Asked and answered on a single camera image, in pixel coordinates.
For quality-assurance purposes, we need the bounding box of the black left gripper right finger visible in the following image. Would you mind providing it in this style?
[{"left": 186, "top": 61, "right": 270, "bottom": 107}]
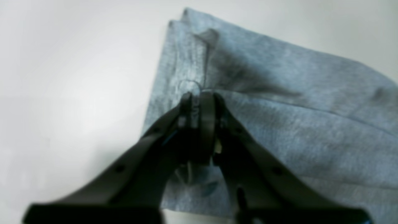
[{"left": 190, "top": 92, "right": 373, "bottom": 224}]

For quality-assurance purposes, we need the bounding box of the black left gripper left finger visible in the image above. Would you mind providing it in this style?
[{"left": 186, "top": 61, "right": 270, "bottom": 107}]
[{"left": 23, "top": 92, "right": 199, "bottom": 224}]

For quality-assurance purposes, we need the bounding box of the grey T-shirt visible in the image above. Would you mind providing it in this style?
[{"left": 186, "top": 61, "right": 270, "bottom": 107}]
[{"left": 142, "top": 8, "right": 398, "bottom": 224}]

